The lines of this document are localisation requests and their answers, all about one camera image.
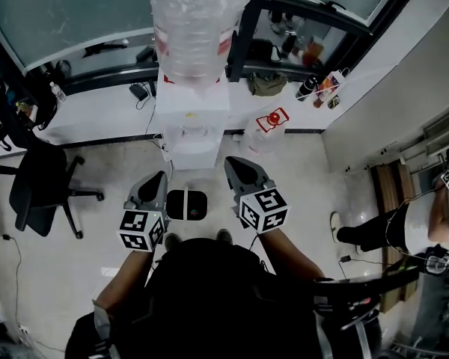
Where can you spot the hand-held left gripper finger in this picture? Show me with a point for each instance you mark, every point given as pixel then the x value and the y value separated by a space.
pixel 136 194
pixel 162 200

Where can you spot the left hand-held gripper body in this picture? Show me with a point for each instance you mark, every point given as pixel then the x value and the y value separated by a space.
pixel 140 226

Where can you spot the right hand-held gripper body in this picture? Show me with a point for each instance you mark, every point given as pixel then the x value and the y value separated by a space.
pixel 263 211

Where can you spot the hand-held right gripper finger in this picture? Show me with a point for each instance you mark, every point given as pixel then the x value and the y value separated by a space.
pixel 262 176
pixel 237 183

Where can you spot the black pad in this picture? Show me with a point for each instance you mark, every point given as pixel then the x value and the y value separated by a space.
pixel 194 204

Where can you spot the person's left forearm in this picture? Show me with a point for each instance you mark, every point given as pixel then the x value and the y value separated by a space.
pixel 123 286

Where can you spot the person's right forearm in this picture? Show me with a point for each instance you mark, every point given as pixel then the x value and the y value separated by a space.
pixel 288 256

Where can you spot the person's right shoe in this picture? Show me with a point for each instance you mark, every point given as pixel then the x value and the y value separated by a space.
pixel 224 236

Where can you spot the olive green bag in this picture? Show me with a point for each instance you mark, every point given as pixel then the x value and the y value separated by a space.
pixel 267 84

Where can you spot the person's black clothing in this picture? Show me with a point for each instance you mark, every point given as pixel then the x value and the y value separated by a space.
pixel 217 297

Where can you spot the black thermos bottle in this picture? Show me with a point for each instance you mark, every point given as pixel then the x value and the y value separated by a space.
pixel 306 88

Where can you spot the black office chair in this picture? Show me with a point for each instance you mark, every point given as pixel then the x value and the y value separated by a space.
pixel 37 193

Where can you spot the small dark can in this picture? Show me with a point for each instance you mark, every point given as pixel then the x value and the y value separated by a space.
pixel 333 102

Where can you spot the slim black power adapter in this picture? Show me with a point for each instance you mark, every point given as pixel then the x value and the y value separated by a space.
pixel 152 88

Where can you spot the white paper bag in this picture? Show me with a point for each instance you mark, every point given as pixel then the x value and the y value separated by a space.
pixel 333 82

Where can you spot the small clear water bottle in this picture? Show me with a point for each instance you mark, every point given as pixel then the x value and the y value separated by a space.
pixel 58 92

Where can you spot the wooden bench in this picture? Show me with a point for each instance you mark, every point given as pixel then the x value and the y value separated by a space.
pixel 393 200

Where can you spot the black backpack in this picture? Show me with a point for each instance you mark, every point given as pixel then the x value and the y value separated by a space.
pixel 11 114

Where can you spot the black-framed window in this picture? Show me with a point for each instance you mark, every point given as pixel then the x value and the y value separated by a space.
pixel 78 21

